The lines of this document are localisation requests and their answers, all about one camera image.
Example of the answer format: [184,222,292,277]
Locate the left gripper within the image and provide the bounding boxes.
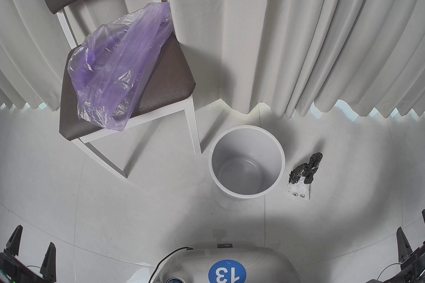
[0,225,57,283]

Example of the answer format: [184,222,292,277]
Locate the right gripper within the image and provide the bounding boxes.
[397,209,425,275]

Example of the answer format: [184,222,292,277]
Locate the black plastic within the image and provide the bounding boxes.
[289,152,323,185]

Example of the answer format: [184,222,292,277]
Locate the purple plastic bag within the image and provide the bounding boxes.
[67,2,174,131]

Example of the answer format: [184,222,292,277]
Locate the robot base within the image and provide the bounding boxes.
[153,241,301,283]

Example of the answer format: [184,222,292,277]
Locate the white trash bin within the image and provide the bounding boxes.
[208,125,286,206]

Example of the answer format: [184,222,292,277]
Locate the white chair with grey seat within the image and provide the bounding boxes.
[39,0,202,179]

